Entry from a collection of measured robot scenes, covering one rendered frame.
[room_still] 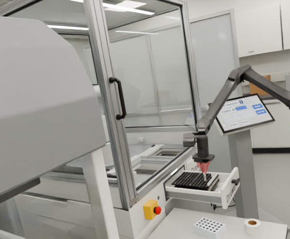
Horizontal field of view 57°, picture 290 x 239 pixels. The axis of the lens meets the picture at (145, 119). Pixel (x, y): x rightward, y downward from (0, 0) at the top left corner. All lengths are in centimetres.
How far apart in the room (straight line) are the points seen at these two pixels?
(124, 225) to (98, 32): 88
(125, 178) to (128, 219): 20
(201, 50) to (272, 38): 177
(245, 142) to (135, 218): 147
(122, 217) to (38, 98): 86
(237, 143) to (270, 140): 210
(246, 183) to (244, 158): 24
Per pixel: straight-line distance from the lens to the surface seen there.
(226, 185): 145
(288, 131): 452
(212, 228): 136
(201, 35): 320
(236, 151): 251
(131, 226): 133
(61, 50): 73
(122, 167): 122
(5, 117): 57
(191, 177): 163
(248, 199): 273
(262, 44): 472
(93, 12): 118
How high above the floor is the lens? 154
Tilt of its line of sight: 10 degrees down
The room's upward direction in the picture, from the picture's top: 9 degrees counter-clockwise
